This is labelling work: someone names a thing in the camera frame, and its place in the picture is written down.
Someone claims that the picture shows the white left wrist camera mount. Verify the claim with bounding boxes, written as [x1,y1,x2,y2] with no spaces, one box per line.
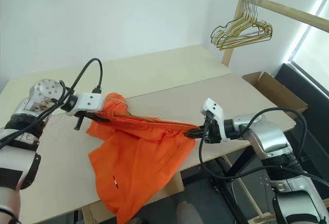
[67,92,107,117]

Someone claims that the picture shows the wooden clothes rack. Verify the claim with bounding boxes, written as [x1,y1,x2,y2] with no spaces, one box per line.
[222,0,329,220]

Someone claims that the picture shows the open cardboard box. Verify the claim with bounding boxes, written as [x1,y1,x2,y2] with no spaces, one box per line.
[241,71,309,115]

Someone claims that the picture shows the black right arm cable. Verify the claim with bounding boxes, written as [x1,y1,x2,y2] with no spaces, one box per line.
[197,125,329,192]
[237,107,308,166]

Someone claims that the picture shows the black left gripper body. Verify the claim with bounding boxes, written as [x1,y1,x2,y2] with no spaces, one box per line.
[74,110,109,132]

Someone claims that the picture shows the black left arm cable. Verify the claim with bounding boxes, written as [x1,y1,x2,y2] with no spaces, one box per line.
[0,58,104,151]

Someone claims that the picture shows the orange shorts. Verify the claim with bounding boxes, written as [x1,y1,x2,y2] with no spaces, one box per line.
[85,92,207,222]

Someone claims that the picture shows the brown rounded shape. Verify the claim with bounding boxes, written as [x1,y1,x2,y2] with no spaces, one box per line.
[176,200,204,224]

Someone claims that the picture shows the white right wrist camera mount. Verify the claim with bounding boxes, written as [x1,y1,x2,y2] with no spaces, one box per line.
[200,97,229,143]

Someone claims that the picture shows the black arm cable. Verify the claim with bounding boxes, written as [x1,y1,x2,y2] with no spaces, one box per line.
[0,58,104,151]
[237,107,308,166]
[197,125,329,192]

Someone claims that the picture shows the black panel below window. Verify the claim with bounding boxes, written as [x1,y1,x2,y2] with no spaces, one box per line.
[273,62,329,134]

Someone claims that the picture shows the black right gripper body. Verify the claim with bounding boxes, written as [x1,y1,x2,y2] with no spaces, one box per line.
[202,114,223,144]

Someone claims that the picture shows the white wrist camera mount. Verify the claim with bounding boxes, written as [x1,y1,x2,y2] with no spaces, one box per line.
[67,92,107,117]
[200,97,229,143]

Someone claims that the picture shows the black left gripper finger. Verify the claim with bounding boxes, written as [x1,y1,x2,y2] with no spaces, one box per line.
[98,114,117,123]

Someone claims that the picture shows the bright window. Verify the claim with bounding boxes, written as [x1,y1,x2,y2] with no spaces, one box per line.
[287,0,329,67]

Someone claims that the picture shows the yellow wire hanger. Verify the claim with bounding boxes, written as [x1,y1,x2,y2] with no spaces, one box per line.
[214,0,273,51]

